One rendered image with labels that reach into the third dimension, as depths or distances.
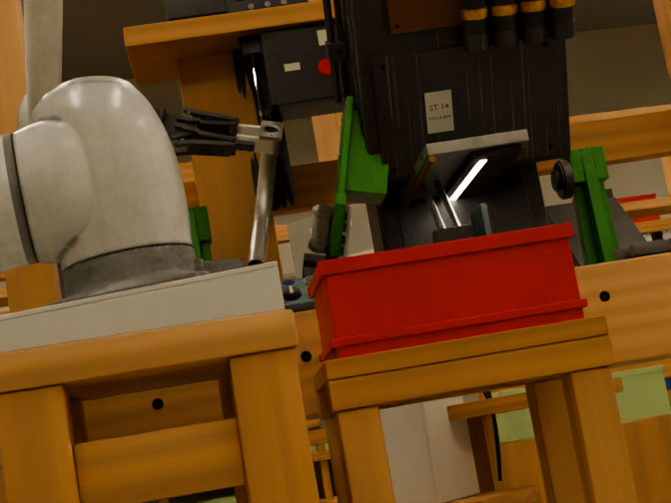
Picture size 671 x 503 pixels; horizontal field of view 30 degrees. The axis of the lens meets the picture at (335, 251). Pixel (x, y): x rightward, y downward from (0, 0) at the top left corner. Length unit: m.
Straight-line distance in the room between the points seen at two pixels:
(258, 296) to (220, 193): 1.15
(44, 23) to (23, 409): 0.86
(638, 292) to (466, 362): 0.49
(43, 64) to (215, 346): 0.83
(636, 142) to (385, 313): 1.29
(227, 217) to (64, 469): 1.21
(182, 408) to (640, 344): 0.67
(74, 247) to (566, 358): 0.58
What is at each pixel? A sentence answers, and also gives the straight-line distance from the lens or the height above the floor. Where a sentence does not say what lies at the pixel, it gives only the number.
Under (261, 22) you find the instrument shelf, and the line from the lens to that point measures 2.42.
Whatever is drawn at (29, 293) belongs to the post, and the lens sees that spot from 2.46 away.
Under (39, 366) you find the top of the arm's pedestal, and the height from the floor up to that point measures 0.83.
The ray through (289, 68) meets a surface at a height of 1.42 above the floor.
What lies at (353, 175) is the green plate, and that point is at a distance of 2.10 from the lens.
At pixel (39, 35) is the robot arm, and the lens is 2.02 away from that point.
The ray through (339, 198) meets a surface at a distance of 2.06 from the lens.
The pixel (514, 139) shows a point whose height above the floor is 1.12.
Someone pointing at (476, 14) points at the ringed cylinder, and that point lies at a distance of 2.04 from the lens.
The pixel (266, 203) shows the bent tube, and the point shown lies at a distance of 2.24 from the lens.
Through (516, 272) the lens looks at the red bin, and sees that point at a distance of 1.53.
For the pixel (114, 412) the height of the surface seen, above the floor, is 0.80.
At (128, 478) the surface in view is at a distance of 1.32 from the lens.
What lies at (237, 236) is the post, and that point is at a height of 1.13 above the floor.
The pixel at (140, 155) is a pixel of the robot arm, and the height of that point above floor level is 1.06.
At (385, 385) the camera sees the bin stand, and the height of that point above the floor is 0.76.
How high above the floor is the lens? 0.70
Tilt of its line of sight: 9 degrees up
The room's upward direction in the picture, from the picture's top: 10 degrees counter-clockwise
